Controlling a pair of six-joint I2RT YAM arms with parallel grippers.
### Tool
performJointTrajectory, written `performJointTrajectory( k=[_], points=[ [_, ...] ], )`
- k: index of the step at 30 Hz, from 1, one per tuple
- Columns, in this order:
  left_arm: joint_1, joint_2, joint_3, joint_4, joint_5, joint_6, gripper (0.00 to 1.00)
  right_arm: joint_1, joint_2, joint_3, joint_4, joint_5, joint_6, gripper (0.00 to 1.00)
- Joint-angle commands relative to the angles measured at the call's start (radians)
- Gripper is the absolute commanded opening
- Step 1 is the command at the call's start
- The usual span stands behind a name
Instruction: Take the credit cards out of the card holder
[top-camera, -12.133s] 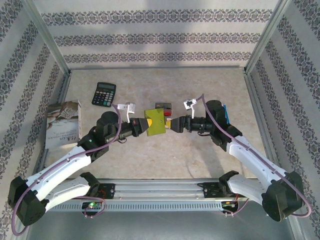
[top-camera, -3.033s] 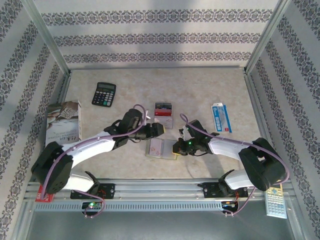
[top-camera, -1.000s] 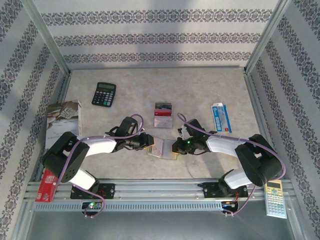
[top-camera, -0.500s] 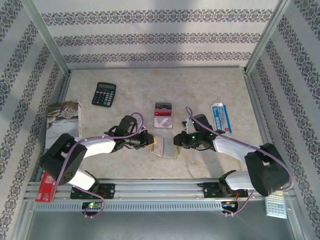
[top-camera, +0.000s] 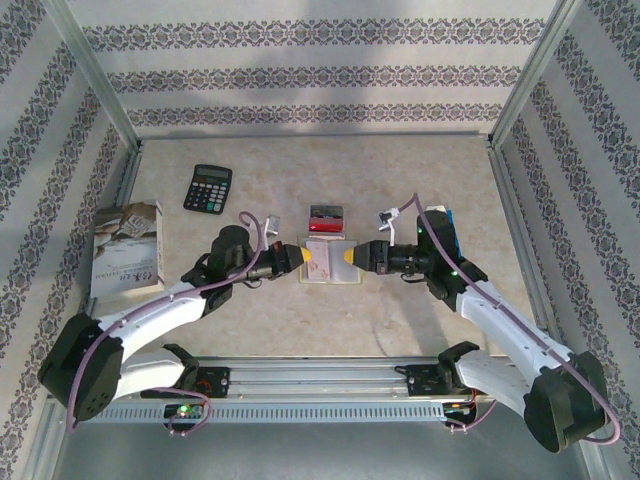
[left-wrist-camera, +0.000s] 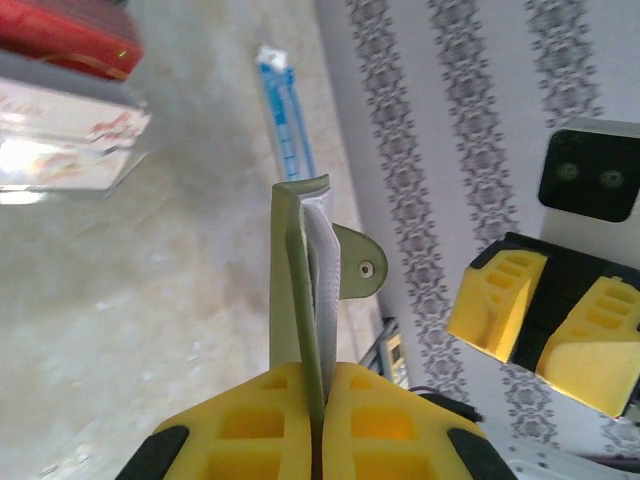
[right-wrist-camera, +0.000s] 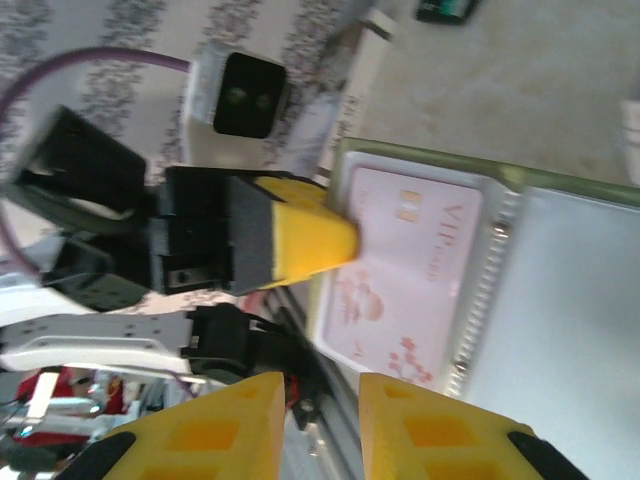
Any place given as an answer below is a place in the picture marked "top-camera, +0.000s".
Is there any red card box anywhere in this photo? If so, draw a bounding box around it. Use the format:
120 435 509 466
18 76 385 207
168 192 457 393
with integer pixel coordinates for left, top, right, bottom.
307 217 346 235

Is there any aluminium back strip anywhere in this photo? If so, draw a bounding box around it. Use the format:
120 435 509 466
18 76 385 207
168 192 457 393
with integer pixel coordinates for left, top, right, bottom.
134 130 490 142

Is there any blue white ruler set pouch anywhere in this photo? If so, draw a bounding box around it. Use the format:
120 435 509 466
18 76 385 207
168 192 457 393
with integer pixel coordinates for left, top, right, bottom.
429 203 460 254

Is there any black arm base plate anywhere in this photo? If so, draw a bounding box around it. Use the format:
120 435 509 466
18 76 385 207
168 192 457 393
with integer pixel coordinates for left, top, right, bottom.
141 367 232 400
394 364 499 400

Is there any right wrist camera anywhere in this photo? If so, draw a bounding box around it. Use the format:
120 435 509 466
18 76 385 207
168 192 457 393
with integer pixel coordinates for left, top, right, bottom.
376 207 404 246

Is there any clear plastic card holder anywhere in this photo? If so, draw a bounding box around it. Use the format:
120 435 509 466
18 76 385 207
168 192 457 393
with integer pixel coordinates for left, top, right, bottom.
298 237 362 286

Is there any grey slotted cable duct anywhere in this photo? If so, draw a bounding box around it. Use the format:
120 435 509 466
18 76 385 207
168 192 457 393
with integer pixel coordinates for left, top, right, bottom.
102 402 448 425

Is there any black desk calculator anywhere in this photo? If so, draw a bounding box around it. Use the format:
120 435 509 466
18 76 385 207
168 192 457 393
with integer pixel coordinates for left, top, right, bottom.
182 163 234 215

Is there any paperback book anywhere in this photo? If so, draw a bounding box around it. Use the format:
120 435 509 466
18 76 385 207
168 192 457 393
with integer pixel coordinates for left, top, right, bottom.
89 199 166 303

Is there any aluminium side rail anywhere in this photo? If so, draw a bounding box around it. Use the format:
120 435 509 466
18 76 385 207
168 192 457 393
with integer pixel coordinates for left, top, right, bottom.
487 142 564 359
69 142 146 361

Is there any aluminium frame post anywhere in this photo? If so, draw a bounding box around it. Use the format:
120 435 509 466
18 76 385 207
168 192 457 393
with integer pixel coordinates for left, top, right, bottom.
487 0 589 149
42 0 141 149

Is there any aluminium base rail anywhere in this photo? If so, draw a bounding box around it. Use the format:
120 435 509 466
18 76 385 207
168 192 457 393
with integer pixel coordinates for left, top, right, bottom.
114 355 506 402

